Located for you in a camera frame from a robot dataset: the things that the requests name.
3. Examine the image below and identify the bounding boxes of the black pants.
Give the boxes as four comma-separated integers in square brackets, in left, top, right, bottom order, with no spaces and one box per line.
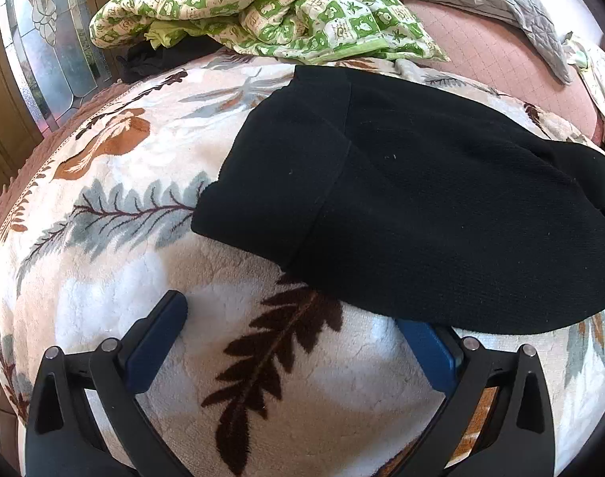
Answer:
[190,64,605,336]

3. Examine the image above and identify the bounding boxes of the green patterned quilt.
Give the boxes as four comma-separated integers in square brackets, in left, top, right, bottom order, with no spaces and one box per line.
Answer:
[89,0,451,64]

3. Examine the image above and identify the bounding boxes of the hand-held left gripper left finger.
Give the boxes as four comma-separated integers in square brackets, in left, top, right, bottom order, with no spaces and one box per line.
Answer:
[24,289,194,477]

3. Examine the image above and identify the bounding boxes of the dark cloth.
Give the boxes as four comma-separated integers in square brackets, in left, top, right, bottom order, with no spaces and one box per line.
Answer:
[118,40,224,83]

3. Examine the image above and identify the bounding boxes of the white printed cloth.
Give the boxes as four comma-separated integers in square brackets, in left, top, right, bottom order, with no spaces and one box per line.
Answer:
[563,32,605,160]

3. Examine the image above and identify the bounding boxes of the pink bed sheet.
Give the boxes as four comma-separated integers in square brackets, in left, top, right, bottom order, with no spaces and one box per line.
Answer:
[402,0,605,145]

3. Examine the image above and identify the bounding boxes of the leaded glass door panel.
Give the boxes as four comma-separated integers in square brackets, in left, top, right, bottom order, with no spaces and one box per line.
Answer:
[0,0,114,130]

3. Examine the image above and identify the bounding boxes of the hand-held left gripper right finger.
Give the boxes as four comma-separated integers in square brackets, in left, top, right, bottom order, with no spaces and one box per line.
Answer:
[396,319,557,477]

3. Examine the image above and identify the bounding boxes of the floral plush blanket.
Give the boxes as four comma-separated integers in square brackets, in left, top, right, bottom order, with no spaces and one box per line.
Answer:
[0,52,605,477]

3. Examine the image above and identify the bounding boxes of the wooden door frame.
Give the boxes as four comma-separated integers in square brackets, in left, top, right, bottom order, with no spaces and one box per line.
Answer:
[0,5,45,200]

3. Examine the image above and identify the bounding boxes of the pink fringed bedspread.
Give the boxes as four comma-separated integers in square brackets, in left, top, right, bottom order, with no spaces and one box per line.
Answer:
[0,79,129,229]

